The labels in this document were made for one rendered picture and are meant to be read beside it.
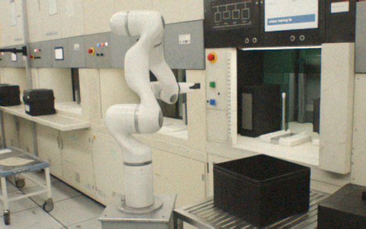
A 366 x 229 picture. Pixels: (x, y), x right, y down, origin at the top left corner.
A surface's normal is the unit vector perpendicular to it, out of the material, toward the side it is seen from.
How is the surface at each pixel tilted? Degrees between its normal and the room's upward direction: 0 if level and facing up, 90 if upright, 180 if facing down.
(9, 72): 90
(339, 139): 90
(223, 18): 90
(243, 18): 90
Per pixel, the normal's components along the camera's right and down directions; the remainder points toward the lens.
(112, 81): 0.63, 0.11
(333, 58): -0.77, 0.13
